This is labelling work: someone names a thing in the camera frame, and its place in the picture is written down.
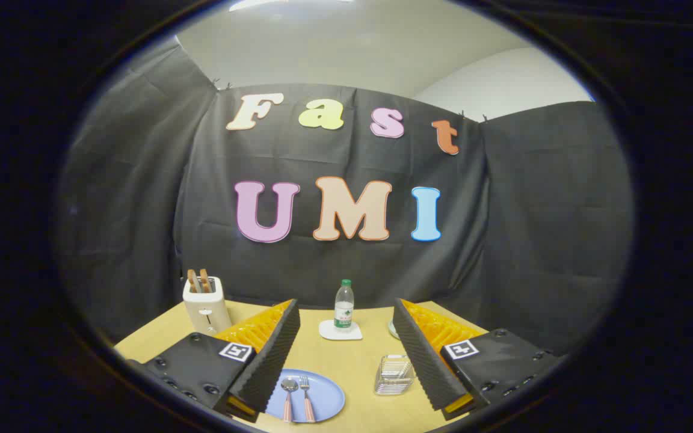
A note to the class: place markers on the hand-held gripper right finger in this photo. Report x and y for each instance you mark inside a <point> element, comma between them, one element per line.
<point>421,355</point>

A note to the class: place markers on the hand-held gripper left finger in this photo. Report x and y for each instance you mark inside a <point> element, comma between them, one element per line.
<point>268,355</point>

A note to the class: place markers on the clear cutlery holder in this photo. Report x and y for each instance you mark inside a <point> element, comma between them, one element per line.
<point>393,376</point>

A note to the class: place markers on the pale green plate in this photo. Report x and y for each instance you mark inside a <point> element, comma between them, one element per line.
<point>392,329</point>

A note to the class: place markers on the white square coaster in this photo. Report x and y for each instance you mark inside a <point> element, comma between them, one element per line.
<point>329,332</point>

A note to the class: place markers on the blue round plate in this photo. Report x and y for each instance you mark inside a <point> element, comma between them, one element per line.
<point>328,397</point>

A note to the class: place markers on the cream white toaster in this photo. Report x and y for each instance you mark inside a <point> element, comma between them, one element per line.
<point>207,310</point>

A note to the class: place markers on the clear plastic water bottle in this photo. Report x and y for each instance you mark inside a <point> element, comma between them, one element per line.
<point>343,307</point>

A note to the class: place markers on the brown toast slice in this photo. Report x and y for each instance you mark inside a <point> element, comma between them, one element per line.
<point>205,280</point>
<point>193,281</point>

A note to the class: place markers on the black backdrop cloth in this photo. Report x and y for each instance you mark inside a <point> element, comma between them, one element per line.
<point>503,210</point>

